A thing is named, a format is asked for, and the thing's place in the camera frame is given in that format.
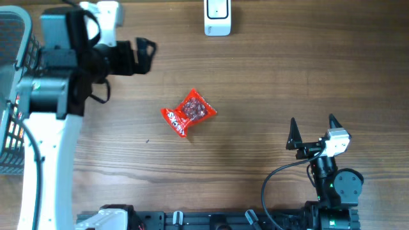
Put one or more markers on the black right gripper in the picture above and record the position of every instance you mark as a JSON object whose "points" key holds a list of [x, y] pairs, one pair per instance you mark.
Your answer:
{"points": [[295, 142]]}

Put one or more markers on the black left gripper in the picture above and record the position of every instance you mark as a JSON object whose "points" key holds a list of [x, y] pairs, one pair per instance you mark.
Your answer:
{"points": [[126, 65]]}

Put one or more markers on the red snack bag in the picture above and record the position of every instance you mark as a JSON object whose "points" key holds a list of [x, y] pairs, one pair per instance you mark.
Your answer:
{"points": [[193, 110]]}

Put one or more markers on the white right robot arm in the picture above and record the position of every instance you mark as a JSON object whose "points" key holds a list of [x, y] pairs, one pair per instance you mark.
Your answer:
{"points": [[337, 190]]}

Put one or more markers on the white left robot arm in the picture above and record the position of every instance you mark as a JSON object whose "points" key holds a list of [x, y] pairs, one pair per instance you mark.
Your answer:
{"points": [[80, 49]]}

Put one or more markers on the white barcode scanner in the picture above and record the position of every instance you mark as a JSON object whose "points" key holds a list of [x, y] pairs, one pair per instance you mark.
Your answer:
{"points": [[217, 17]]}

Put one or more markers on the grey plastic basket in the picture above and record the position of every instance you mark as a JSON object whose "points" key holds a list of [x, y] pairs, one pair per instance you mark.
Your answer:
{"points": [[19, 53]]}

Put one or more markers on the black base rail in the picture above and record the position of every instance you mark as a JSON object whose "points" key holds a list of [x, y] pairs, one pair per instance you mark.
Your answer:
{"points": [[223, 220]]}

